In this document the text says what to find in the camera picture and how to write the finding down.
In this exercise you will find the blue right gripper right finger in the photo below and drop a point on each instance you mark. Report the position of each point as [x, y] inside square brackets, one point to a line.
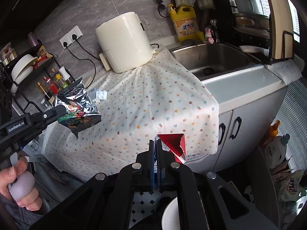
[158, 146]

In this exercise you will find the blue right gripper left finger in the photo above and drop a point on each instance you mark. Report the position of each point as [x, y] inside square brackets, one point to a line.
[151, 163]

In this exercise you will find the red paper carton trash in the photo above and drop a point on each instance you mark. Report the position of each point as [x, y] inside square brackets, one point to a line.
[175, 144]

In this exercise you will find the silver snack bag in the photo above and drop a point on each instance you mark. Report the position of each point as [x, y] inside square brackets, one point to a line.
[81, 113]

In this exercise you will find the white round trash bin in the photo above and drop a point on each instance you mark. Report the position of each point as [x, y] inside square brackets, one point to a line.
[170, 219]

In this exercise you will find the person's left hand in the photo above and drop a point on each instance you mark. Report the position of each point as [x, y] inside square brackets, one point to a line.
[32, 201]

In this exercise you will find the floral white tablecloth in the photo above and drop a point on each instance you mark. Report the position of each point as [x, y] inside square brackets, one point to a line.
[161, 96]

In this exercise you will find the red-cap sauce bottle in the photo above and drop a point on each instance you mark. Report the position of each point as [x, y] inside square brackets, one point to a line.
[51, 85]

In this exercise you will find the black spice rack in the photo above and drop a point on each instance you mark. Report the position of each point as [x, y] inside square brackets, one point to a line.
[7, 71]

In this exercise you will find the white bowl on rack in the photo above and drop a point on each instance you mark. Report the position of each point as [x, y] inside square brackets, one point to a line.
[22, 69]

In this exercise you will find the white pill blister pack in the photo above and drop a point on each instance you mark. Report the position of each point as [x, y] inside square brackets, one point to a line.
[101, 94]

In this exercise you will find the white medicine box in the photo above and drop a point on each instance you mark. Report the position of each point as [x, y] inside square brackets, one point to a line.
[92, 96]

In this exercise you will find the white-cap green-label bottle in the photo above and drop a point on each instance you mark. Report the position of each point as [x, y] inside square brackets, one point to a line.
[62, 77]

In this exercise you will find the stainless steel sink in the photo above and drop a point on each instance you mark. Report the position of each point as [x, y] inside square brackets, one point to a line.
[211, 60]

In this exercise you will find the cream air fryer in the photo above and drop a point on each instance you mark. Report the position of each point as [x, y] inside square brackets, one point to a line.
[124, 43]

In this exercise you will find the orange spray bottle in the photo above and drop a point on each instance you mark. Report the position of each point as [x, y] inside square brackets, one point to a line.
[270, 134]

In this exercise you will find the white detergent jug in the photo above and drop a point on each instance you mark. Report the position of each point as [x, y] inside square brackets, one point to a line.
[275, 151]

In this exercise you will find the pink small figurine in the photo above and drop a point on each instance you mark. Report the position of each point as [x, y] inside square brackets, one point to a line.
[208, 36]

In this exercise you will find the yellow dish soap bottle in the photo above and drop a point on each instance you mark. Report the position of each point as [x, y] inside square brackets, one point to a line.
[185, 23]

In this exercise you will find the green detergent refill pouch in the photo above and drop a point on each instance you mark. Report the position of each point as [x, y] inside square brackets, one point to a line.
[290, 188]

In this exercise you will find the white folded dish cloth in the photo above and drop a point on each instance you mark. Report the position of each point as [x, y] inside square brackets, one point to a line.
[288, 71]

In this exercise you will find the black dish rack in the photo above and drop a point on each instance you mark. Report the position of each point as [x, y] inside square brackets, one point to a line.
[252, 19]

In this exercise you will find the wooden cutting board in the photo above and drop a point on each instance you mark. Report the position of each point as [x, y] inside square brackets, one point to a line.
[281, 30]

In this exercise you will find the white wall power socket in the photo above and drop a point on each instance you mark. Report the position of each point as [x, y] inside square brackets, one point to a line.
[67, 38]

